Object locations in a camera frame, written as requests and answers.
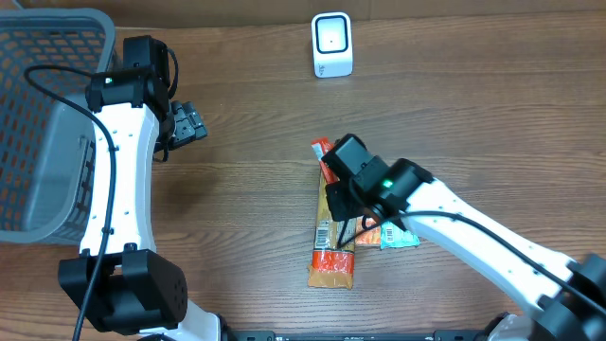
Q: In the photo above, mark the teal tissue packet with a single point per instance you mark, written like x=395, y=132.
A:
x=394, y=237

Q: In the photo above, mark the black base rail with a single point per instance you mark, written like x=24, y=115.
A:
x=438, y=335

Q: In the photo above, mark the white barcode scanner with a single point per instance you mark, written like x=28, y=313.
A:
x=332, y=47

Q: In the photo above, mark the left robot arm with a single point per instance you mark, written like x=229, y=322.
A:
x=119, y=282

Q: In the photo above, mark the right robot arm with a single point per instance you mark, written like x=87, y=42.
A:
x=560, y=298

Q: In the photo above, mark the orange spaghetti package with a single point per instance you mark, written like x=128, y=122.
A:
x=332, y=266

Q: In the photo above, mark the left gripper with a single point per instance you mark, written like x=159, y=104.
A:
x=190, y=125

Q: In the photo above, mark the small orange snack packet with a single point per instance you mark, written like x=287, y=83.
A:
x=370, y=238

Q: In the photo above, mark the grey plastic shopping basket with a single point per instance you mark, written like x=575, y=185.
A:
x=47, y=148

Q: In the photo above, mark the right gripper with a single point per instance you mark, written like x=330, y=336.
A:
x=338, y=204

